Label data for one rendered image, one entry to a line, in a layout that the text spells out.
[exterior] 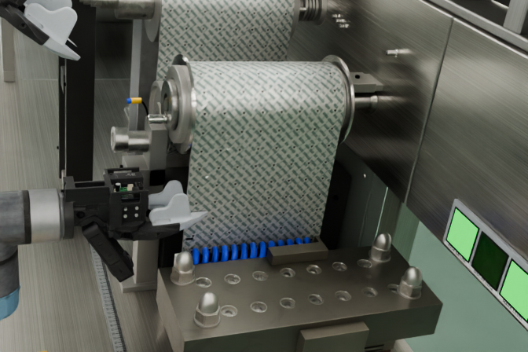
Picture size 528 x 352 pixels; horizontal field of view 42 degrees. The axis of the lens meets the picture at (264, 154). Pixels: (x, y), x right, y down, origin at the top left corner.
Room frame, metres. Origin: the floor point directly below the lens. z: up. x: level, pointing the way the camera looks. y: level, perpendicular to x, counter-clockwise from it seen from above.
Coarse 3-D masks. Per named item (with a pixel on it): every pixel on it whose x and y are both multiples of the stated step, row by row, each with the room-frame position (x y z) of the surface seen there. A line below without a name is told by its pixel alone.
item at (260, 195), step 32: (192, 160) 0.90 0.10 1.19; (224, 160) 0.91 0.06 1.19; (256, 160) 0.94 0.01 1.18; (288, 160) 0.96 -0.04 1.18; (320, 160) 0.98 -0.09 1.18; (192, 192) 0.90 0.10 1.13; (224, 192) 0.92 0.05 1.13; (256, 192) 0.94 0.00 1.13; (288, 192) 0.96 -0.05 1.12; (320, 192) 0.98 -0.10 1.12; (224, 224) 0.92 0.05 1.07; (256, 224) 0.94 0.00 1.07; (288, 224) 0.96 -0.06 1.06; (320, 224) 0.99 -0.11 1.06
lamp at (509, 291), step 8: (512, 264) 0.71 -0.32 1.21; (512, 272) 0.71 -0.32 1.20; (520, 272) 0.70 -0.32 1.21; (512, 280) 0.70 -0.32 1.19; (520, 280) 0.69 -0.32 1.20; (504, 288) 0.71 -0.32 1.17; (512, 288) 0.70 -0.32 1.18; (520, 288) 0.69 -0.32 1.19; (504, 296) 0.71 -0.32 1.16; (512, 296) 0.70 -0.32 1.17; (520, 296) 0.69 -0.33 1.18; (512, 304) 0.69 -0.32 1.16; (520, 304) 0.68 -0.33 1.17; (520, 312) 0.68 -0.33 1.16
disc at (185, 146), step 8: (176, 56) 0.98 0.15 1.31; (184, 56) 0.95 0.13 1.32; (176, 64) 0.98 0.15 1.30; (184, 64) 0.94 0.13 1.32; (192, 80) 0.91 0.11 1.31; (192, 88) 0.90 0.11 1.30; (192, 96) 0.89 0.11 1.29; (192, 104) 0.89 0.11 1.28; (192, 112) 0.88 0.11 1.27; (192, 120) 0.88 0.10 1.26; (192, 128) 0.88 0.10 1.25; (192, 136) 0.88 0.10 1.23; (176, 144) 0.95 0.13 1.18; (184, 144) 0.91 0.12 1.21; (184, 152) 0.91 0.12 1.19
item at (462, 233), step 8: (456, 216) 0.82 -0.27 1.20; (456, 224) 0.81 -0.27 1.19; (464, 224) 0.80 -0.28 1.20; (472, 224) 0.79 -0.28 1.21; (456, 232) 0.81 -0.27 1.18; (464, 232) 0.80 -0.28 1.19; (472, 232) 0.78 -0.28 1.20; (448, 240) 0.82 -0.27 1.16; (456, 240) 0.81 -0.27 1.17; (464, 240) 0.79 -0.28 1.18; (472, 240) 0.78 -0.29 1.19; (456, 248) 0.80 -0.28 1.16; (464, 248) 0.79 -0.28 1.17; (464, 256) 0.79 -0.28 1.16
